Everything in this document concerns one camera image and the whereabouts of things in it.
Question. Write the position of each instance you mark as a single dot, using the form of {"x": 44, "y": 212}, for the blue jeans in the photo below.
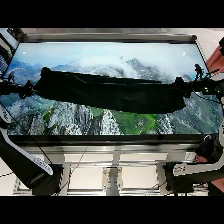
{"x": 110, "y": 95}

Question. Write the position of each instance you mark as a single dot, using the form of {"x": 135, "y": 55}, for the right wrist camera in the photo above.
{"x": 198, "y": 72}

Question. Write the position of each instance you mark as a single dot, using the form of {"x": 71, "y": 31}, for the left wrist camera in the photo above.
{"x": 11, "y": 77}

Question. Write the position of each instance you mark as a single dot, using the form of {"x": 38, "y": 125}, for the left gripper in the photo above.
{"x": 27, "y": 89}

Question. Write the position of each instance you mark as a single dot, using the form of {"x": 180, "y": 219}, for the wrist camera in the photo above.
{"x": 198, "y": 72}
{"x": 11, "y": 77}

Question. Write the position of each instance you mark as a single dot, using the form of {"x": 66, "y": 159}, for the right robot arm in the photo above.
{"x": 200, "y": 171}

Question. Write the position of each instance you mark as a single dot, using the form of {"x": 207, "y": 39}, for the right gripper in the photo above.
{"x": 183, "y": 87}

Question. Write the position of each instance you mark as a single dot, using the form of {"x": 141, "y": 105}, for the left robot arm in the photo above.
{"x": 20, "y": 160}

